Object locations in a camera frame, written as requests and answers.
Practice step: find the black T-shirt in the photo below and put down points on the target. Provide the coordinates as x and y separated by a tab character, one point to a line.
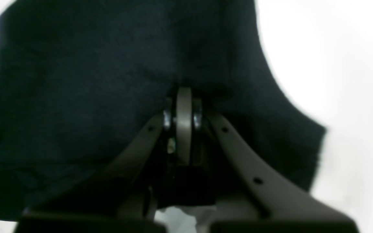
79	79

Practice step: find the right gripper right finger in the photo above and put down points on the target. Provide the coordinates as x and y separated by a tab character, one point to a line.
248	195

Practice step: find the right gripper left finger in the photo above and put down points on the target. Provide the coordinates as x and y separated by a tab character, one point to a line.
118	198

